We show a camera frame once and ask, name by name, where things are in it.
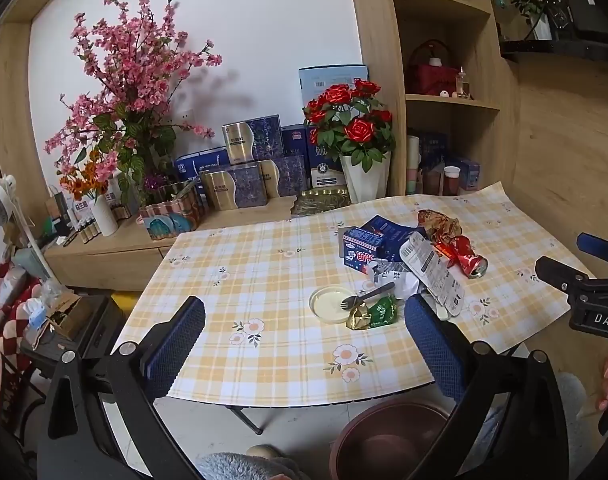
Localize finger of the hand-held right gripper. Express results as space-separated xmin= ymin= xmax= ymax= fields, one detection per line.
xmin=576 ymin=232 xmax=608 ymax=261
xmin=535 ymin=256 xmax=592 ymax=297

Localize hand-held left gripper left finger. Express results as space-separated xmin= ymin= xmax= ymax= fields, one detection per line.
xmin=36 ymin=296 xmax=207 ymax=480

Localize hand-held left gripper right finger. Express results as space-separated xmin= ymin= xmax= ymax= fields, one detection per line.
xmin=404 ymin=294 xmax=570 ymax=480

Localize gold green wrapper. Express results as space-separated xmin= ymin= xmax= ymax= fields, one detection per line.
xmin=345 ymin=294 xmax=399 ymax=331

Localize white blister package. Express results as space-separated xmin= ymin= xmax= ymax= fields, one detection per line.
xmin=399 ymin=231 xmax=466 ymax=318

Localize white paper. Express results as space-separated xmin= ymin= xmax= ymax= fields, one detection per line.
xmin=366 ymin=260 xmax=420 ymax=306

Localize crushed red can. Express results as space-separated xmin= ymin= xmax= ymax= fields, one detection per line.
xmin=434 ymin=235 xmax=488 ymax=279

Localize maroon plastic basin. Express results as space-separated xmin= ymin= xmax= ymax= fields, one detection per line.
xmin=329 ymin=399 xmax=465 ymax=480

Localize white plastic lid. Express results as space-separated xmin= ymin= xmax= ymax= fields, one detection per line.
xmin=309 ymin=285 xmax=367 ymax=324

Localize small blue white box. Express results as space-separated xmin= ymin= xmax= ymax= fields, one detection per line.
xmin=340 ymin=226 xmax=385 ymax=273

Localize dark blue packet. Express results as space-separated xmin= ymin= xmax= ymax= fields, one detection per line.
xmin=360 ymin=215 xmax=427 ymax=263

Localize black stool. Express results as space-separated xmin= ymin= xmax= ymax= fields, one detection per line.
xmin=19 ymin=294 xmax=130 ymax=401

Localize black plastic fork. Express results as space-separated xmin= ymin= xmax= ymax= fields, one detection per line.
xmin=340 ymin=281 xmax=396 ymax=311

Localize black table leg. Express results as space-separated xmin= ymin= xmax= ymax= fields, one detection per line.
xmin=224 ymin=404 xmax=265 ymax=436

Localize wooden sideboard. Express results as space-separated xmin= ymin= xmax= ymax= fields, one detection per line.
xmin=44 ymin=195 xmax=305 ymax=291

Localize yellow checked tablecloth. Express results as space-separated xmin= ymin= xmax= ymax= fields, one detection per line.
xmin=113 ymin=182 xmax=597 ymax=406

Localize cardboard box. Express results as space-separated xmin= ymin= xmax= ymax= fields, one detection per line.
xmin=34 ymin=292 xmax=82 ymax=341

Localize brown crumpled wrapper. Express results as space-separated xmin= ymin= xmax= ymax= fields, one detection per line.
xmin=416 ymin=208 xmax=463 ymax=243

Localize wicker basket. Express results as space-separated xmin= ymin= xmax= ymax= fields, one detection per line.
xmin=136 ymin=180 xmax=207 ymax=241

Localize row of small brown bottles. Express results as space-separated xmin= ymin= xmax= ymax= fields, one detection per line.
xmin=74 ymin=217 xmax=102 ymax=246

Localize white cylindrical vase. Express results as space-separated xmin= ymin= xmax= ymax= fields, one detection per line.
xmin=91 ymin=194 xmax=119 ymax=237

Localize person's grey fleece clothing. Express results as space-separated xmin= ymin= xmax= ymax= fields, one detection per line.
xmin=196 ymin=444 xmax=310 ymax=480

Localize purple flowers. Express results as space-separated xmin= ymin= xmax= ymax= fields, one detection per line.
xmin=144 ymin=172 xmax=172 ymax=193

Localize gold blue gift box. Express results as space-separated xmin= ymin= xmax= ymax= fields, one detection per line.
xmin=222 ymin=115 xmax=285 ymax=166
xmin=199 ymin=164 xmax=269 ymax=210
xmin=259 ymin=156 xmax=307 ymax=198

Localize red white checked blanket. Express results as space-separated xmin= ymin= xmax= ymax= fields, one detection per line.
xmin=0 ymin=260 xmax=42 ymax=361

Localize blue carton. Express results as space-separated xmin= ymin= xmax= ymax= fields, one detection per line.
xmin=174 ymin=149 xmax=232 ymax=196

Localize white angular vase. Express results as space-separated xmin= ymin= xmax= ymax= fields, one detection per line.
xmin=339 ymin=152 xmax=391 ymax=203

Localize dark blue picture box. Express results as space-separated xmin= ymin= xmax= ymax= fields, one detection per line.
xmin=419 ymin=132 xmax=447 ymax=171

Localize stack of paper cups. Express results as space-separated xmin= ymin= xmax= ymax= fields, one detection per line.
xmin=406 ymin=135 xmax=422 ymax=196

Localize orange artificial flowers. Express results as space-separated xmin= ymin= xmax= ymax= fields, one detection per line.
xmin=59 ymin=162 xmax=116 ymax=201

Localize gold tray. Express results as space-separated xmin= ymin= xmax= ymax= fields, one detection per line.
xmin=290 ymin=187 xmax=352 ymax=218

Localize black cabinet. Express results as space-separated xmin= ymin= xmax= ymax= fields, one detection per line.
xmin=499 ymin=0 xmax=608 ymax=63

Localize red rose bouquet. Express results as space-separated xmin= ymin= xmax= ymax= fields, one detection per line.
xmin=303 ymin=79 xmax=397 ymax=173

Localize red basket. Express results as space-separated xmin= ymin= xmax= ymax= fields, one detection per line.
xmin=409 ymin=40 xmax=460 ymax=96

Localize pink blossom plant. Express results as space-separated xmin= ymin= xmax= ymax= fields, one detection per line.
xmin=44 ymin=0 xmax=224 ymax=206

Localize large light blue box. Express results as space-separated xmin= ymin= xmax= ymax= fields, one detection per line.
xmin=299 ymin=65 xmax=370 ymax=111

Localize wooden shelf unit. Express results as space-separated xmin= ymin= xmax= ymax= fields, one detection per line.
xmin=344 ymin=0 xmax=522 ymax=201

